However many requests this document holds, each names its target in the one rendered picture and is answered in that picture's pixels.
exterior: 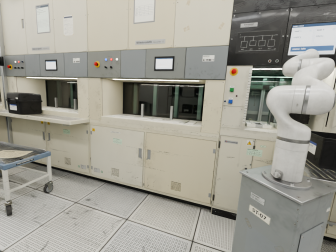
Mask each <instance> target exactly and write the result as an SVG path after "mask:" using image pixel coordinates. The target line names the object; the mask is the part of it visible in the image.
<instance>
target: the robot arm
mask: <svg viewBox="0 0 336 252"><path fill-rule="evenodd" d="M334 69H335V62H334V60H333V59H331V58H327V57H320V58H319V52H318V51H317V50H315V49H308V50H306V51H305V52H304V53H303V54H300V55H297V56H295V57H292V58H291V59H289V60H288V61H287V62H286V63H285V64H284V65H283V66H282V73H283V75H284V76H286V77H290V78H292V82H291V85H281V86H276V87H274V88H272V89H271V90H270V91H269V92H268V94H267V96H266V105H267V107H268V109H269V110H270V111H271V113H272V114H273V116H274V117H275V119H276V122H277V136H276V142H275V148H274V154H273V160H272V166H271V168H267V169H264V170H263V171H262V175H263V176H264V177H265V178H266V179H267V180H269V181H271V182H273V183H275V184H277V185H280V186H283V187H286V188H290V189H296V190H308V189H310V188H311V187H312V183H311V182H310V180H309V179H307V178H305V177H303V174H304V169H305V164H306V159H307V154H308V149H309V144H310V139H311V129H310V128H309V127H308V126H306V125H304V124H302V123H300V122H298V121H295V120H294V119H292V118H291V117H290V113H292V114H304V115H322V114H326V113H328V112H330V111H331V110H332V109H333V108H334V107H335V104H336V93H335V91H334V90H333V88H332V87H331V86H329V85H328V84H326V83H325V82H324V81H323V79H325V78H327V77H328V76H330V75H331V74H332V72H333V71H334Z"/></svg>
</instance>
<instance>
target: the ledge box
mask: <svg viewBox="0 0 336 252"><path fill-rule="evenodd" d="M6 101H7V105H8V112H9V113H11V114H18V115H30V114H41V113H42V102H43V101H42V98H41V95H40V94H37V93H24V92H7V94H6Z"/></svg>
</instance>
